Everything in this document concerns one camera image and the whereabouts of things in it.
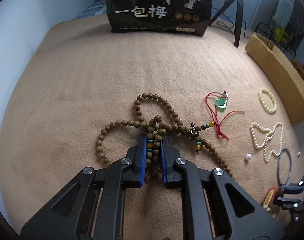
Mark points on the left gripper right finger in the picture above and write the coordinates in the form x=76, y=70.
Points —
x=170, y=161

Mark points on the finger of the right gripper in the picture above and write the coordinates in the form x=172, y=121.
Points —
x=293, y=188
x=286, y=203

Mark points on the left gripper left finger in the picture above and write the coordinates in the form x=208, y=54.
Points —
x=135, y=164

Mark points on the tan blanket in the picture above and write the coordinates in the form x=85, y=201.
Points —
x=83, y=76

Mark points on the cardboard box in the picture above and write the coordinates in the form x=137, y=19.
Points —
x=281, y=73

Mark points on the black metal rack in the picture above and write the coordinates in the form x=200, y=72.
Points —
x=264, y=30

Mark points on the blue checkered bedsheet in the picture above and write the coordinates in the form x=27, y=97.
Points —
x=97, y=8

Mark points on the black printed bag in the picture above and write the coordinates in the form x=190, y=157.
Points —
x=175, y=16

